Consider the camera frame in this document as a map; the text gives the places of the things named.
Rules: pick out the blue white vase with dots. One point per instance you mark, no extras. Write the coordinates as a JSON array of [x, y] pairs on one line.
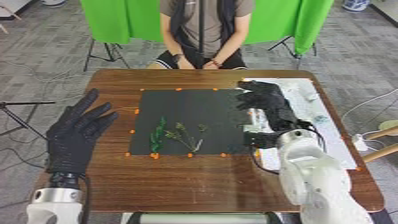
[[355, 5]]

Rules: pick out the pale grey bar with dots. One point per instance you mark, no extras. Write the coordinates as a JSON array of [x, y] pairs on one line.
[[201, 218]]

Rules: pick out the blue flower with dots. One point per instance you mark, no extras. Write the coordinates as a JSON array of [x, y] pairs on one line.
[[320, 118]]

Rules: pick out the green sprig with small buds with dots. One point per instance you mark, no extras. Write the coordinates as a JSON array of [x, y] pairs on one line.
[[176, 134]]

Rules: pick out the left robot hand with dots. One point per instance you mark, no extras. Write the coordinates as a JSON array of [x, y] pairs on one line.
[[73, 140]]

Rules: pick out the dark mat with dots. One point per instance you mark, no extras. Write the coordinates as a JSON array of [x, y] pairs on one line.
[[188, 106]]

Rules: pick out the black backdrop stand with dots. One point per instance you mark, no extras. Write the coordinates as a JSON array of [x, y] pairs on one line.
[[293, 53], [110, 50]]

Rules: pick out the black tripod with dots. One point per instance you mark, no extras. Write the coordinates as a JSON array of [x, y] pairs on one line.
[[28, 103]]

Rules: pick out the white sheet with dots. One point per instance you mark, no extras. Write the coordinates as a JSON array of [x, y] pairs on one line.
[[334, 146]]

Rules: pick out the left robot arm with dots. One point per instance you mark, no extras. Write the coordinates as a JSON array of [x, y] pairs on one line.
[[53, 208]]

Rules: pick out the person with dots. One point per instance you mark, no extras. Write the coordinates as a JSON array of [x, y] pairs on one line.
[[206, 20]]

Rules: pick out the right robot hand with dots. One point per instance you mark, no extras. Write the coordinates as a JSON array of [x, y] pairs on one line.
[[265, 96]]

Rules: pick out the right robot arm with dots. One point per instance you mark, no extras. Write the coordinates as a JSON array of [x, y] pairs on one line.
[[313, 176]]

